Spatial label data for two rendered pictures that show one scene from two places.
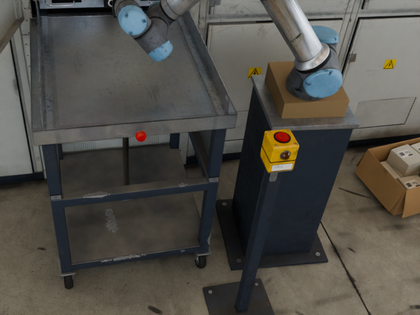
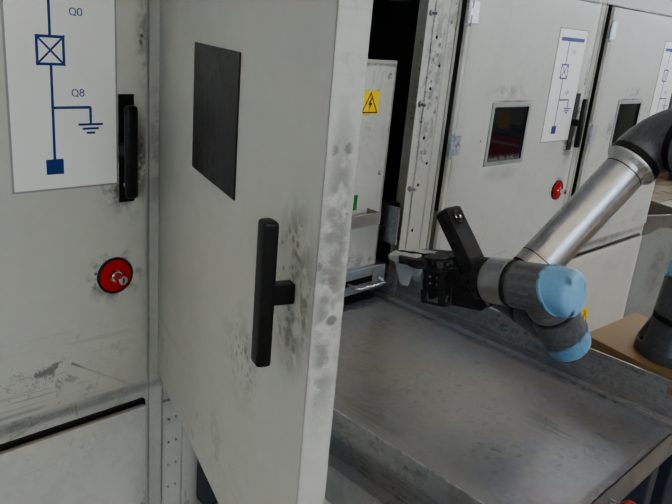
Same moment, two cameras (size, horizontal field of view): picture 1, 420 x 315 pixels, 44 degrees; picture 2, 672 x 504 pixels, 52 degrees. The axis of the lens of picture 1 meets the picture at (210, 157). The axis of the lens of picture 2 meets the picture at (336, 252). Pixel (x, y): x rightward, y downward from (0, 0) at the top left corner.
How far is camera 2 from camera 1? 125 cm
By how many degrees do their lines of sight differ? 32
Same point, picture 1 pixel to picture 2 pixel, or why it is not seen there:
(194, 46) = (484, 337)
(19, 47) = (155, 429)
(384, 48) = not seen: hidden behind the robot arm
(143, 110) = (583, 460)
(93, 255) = not seen: outside the picture
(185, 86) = (568, 399)
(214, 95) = (622, 399)
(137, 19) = (580, 285)
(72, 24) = not seen: hidden behind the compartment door
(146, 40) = (575, 323)
